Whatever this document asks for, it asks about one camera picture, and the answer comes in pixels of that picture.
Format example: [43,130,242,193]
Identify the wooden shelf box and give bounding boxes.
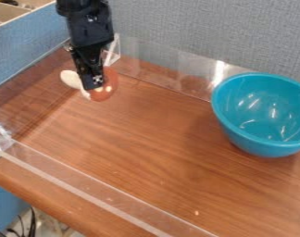
[0,0,56,25]

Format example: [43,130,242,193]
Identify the white brown toy mushroom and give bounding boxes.
[59,67,119,102]

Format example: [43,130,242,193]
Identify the black cables under table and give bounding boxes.
[0,206,39,237]

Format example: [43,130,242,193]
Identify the clear acrylic barrier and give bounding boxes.
[0,32,300,237]

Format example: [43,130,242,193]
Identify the blue plastic bowl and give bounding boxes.
[210,72,300,157]

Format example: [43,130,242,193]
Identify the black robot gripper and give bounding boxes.
[56,0,114,91]

